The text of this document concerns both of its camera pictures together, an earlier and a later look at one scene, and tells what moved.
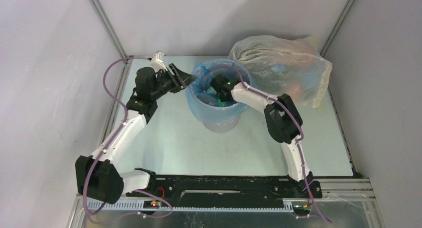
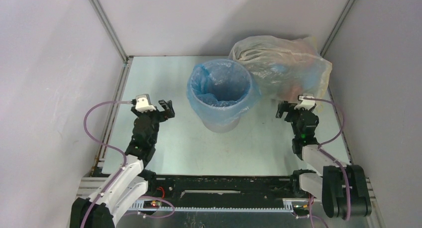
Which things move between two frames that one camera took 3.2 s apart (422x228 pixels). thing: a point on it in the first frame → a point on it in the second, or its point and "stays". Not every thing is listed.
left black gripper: [183, 79] → [168, 113]
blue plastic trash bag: [202, 97] stays
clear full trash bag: [280, 65] stays
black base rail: [172, 187] stays
